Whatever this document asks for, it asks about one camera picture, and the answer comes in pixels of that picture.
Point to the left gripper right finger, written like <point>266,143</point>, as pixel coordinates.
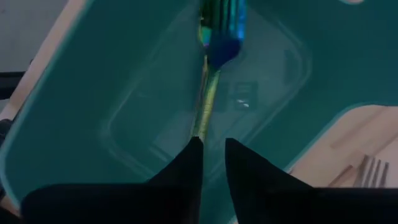
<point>280,202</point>

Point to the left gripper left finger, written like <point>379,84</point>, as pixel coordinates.
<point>140,202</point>

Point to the iridescent rainbow fork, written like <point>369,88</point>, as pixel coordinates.
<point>201,34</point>
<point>225,53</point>

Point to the teal plastic bin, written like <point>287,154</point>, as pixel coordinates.
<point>93,93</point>

